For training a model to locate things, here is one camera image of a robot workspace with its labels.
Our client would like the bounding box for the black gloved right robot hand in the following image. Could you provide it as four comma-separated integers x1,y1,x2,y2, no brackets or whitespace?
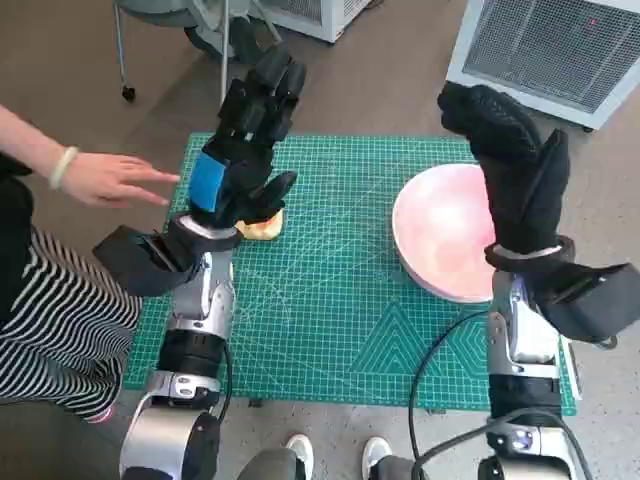
437,81,573,253

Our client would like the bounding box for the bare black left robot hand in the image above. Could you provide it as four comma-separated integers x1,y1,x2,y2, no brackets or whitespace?
187,45,308,230

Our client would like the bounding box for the oblong striped toy bread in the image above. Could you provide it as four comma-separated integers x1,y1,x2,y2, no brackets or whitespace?
233,207,286,242

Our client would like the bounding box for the pink bowl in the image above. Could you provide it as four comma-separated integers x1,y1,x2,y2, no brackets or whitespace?
391,164,496,304

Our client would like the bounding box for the person's hand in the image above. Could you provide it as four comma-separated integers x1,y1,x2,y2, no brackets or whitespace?
59,152,181,209

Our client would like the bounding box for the white appliance with mesh grille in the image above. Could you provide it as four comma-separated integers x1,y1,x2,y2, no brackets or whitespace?
444,0,640,132

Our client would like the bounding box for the white cabinet with mesh panel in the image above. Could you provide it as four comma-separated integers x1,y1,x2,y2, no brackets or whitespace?
249,0,374,44

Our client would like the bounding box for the grey chair with casters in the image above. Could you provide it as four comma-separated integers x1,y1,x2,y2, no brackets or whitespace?
112,0,296,104

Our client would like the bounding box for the green cutting mat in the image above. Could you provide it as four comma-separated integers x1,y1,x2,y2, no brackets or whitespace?
122,132,579,416

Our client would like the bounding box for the person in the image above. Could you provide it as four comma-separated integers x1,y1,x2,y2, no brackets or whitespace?
0,102,182,425

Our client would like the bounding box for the white shoe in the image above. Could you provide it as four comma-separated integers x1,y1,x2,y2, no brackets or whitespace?
285,433,315,480
361,436,394,471

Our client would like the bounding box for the pink shoe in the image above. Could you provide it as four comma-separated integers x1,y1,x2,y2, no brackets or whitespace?
87,404,120,425

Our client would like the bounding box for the grey trouser leg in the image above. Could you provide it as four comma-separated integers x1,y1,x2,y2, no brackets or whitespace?
372,454,426,480
237,447,301,480

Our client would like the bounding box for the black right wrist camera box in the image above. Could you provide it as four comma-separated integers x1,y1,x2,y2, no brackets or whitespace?
534,262,640,344

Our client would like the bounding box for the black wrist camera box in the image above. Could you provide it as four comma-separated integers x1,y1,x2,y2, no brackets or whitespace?
534,262,640,344
92,224,201,296

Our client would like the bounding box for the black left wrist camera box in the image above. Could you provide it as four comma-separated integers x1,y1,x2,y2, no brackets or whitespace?
92,224,201,296

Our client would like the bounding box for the pale green bracelet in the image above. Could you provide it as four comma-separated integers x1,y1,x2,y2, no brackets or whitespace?
48,145,80,191

